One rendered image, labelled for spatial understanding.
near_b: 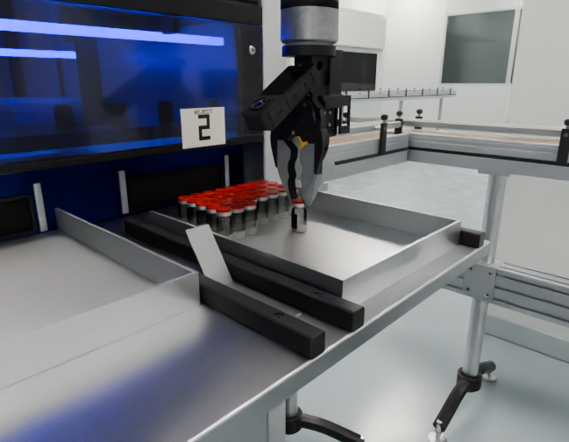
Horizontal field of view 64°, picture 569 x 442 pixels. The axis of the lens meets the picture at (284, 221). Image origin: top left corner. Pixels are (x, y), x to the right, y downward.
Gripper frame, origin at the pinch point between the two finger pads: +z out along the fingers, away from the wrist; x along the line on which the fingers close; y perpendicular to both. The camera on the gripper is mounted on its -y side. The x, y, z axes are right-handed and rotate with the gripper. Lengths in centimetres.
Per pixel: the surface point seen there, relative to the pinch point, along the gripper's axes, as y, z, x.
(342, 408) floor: 63, 93, 34
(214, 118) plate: 0.0, -9.8, 18.1
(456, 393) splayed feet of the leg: 82, 82, 3
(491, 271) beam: 89, 40, 0
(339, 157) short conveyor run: 49, 4, 29
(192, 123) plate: -4.3, -9.4, 18.0
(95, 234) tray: -23.5, 2.9, 13.3
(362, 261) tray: -3.1, 5.2, -13.4
